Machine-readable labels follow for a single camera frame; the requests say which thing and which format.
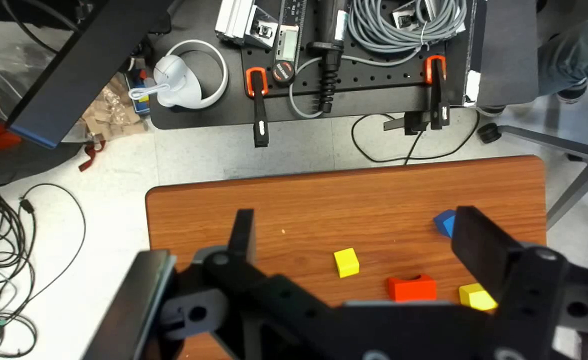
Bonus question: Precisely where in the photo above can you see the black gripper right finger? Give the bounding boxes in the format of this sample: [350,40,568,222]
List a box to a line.
[452,206,523,295]

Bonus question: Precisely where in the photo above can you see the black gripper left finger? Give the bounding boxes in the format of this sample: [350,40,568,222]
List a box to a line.
[227,208,254,259]

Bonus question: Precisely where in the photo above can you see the blue cube block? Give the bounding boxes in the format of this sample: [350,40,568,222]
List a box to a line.
[433,210,455,237]

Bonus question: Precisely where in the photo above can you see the yellow triangular block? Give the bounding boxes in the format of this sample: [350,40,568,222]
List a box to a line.
[457,284,497,311]

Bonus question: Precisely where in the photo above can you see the orange arch block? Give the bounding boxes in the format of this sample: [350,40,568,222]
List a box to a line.
[385,273,437,301]

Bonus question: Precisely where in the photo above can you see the yellow rectangular block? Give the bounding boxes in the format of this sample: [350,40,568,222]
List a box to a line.
[334,248,360,278]

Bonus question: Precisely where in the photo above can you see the wooden table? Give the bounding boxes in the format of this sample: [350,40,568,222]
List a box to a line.
[146,156,553,360]

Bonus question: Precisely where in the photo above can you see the left orange black clamp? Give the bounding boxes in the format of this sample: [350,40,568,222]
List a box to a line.
[243,66,269,147]

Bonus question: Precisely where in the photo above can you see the orange black clamp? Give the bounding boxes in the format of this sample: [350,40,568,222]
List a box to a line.
[243,66,269,147]
[423,54,450,129]

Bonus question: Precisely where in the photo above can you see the grey office chair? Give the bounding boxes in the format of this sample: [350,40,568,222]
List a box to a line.
[475,18,588,225]

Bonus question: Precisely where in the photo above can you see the right orange black clamp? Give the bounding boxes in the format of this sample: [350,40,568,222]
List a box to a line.
[423,54,450,129]

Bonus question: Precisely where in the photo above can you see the seated person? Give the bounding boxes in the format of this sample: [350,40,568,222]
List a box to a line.
[538,19,588,98]

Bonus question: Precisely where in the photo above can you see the black mounting base plate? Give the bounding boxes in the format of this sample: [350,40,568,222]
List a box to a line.
[150,0,471,129]

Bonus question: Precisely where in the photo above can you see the black floor cable bundle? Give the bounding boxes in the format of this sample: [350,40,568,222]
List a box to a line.
[0,182,89,360]

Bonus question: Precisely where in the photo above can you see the grey coiled cable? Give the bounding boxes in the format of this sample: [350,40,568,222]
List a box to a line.
[344,0,469,56]

